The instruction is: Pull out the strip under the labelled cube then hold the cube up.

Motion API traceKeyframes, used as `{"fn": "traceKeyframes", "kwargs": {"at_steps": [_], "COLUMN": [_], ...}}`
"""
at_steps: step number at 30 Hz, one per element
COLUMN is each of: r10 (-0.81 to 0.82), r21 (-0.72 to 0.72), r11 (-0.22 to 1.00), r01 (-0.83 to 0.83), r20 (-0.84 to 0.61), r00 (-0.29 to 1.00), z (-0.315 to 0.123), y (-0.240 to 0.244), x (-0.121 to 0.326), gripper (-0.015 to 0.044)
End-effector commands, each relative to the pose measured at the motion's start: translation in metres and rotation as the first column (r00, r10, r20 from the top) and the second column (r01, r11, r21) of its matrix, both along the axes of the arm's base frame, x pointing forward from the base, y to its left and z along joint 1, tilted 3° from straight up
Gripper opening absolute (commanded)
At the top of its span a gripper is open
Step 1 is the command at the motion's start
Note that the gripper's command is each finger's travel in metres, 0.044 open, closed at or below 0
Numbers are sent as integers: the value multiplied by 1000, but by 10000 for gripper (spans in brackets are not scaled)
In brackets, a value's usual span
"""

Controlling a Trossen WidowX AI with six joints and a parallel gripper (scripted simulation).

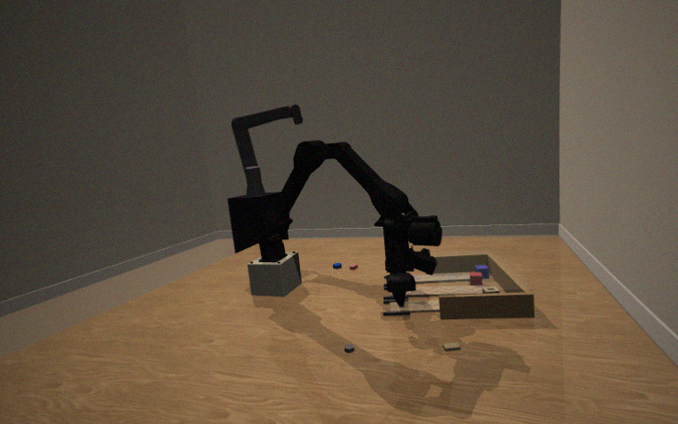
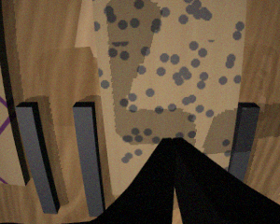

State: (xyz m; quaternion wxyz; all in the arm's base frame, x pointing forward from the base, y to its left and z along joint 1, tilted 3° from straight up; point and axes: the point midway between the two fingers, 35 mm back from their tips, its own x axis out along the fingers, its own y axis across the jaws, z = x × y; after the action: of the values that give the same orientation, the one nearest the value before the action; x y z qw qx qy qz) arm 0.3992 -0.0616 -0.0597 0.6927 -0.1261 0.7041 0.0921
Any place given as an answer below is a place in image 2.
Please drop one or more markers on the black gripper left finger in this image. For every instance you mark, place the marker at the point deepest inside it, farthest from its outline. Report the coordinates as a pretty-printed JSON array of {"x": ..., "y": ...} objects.
[{"x": 150, "y": 197}]

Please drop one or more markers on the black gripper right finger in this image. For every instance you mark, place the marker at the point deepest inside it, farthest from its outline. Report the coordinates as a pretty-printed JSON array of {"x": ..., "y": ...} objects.
[{"x": 208, "y": 194}]

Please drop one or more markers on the tan strip with purple zigzag pattern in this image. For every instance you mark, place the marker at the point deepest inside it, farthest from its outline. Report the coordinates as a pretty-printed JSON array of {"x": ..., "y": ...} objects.
[{"x": 13, "y": 169}]

